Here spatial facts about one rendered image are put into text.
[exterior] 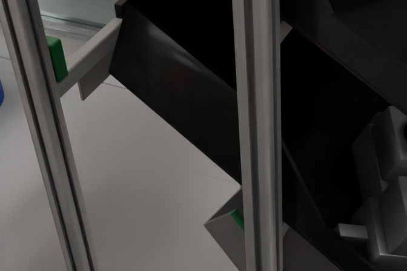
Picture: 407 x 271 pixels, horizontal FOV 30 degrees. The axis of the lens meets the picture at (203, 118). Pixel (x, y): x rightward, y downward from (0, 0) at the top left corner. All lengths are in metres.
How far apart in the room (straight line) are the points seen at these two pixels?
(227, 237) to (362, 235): 0.12
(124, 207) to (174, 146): 0.15
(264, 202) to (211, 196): 0.62
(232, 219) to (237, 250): 0.03
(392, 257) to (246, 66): 0.17
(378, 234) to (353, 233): 0.02
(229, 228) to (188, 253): 0.45
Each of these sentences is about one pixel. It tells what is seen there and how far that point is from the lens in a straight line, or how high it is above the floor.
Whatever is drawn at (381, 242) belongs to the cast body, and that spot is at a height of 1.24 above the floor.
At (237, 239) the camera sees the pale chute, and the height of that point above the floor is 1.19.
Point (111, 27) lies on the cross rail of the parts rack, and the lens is 0.60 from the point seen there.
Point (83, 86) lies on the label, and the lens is 0.60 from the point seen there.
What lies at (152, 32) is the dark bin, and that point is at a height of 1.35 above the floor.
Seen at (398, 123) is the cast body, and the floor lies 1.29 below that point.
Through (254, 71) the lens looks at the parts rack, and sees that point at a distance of 0.43.
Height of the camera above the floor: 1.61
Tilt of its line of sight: 37 degrees down
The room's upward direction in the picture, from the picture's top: 5 degrees counter-clockwise
